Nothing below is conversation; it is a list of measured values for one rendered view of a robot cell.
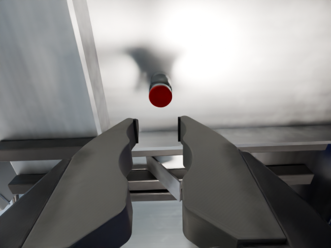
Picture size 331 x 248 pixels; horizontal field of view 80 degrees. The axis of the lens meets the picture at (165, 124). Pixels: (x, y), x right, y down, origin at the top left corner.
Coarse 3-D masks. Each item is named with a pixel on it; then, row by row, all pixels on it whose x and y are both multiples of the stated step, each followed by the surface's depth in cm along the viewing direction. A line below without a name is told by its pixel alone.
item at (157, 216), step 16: (144, 192) 27; (160, 192) 27; (144, 208) 31; (160, 208) 31; (176, 208) 31; (144, 224) 33; (160, 224) 33; (176, 224) 33; (144, 240) 35; (160, 240) 35; (176, 240) 35
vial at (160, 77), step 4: (156, 72) 20; (160, 72) 20; (164, 72) 20; (152, 76) 20; (156, 76) 19; (160, 76) 19; (164, 76) 19; (168, 76) 20; (152, 80) 19; (156, 80) 18; (160, 80) 18; (164, 80) 18; (168, 80) 19; (152, 84) 18; (156, 84) 17; (160, 84) 17; (164, 84) 17; (168, 84) 18
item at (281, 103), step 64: (128, 0) 18; (192, 0) 18; (256, 0) 18; (320, 0) 18; (128, 64) 20; (192, 64) 20; (256, 64) 20; (320, 64) 21; (256, 128) 24; (320, 128) 23
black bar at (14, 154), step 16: (0, 144) 24; (16, 144) 24; (32, 144) 24; (48, 144) 24; (64, 144) 24; (80, 144) 23; (320, 144) 23; (0, 160) 24; (16, 160) 24; (32, 160) 24
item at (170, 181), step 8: (136, 160) 26; (144, 160) 26; (152, 160) 25; (136, 168) 27; (144, 168) 27; (152, 168) 26; (160, 168) 24; (160, 176) 24; (168, 176) 22; (168, 184) 23; (176, 184) 21; (176, 192) 22
